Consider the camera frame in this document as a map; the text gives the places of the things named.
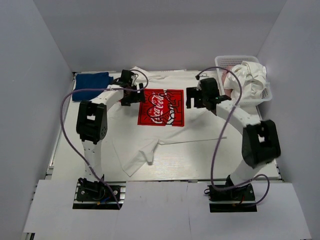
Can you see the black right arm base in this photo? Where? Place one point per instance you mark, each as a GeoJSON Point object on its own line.
{"type": "Point", "coordinates": [238, 200]}

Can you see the white Coca-Cola t shirt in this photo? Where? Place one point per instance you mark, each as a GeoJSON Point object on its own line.
{"type": "Point", "coordinates": [136, 131]}

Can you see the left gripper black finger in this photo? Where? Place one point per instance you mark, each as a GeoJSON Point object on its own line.
{"type": "Point", "coordinates": [126, 101]}
{"type": "Point", "coordinates": [139, 95]}

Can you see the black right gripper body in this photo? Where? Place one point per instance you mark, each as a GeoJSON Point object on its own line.
{"type": "Point", "coordinates": [194, 97]}

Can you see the white perforated plastic basket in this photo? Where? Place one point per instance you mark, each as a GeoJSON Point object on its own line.
{"type": "Point", "coordinates": [231, 60]}

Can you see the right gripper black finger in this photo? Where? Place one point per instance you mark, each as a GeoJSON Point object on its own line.
{"type": "Point", "coordinates": [196, 95]}
{"type": "Point", "coordinates": [224, 98]}

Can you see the pink printed t shirt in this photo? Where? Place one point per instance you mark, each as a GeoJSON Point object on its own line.
{"type": "Point", "coordinates": [223, 78]}

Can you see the folded blue t shirt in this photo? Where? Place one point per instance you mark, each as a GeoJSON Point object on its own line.
{"type": "Point", "coordinates": [100, 80]}

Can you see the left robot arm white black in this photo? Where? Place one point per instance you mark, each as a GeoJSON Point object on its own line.
{"type": "Point", "coordinates": [92, 119]}

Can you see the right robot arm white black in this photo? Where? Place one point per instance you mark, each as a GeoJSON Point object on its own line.
{"type": "Point", "coordinates": [260, 142]}

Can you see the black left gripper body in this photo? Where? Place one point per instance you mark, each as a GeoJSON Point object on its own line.
{"type": "Point", "coordinates": [135, 95]}

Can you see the crumpled white t shirt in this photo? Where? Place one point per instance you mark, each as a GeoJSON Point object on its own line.
{"type": "Point", "coordinates": [252, 77]}

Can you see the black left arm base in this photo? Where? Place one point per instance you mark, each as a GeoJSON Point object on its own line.
{"type": "Point", "coordinates": [94, 195]}

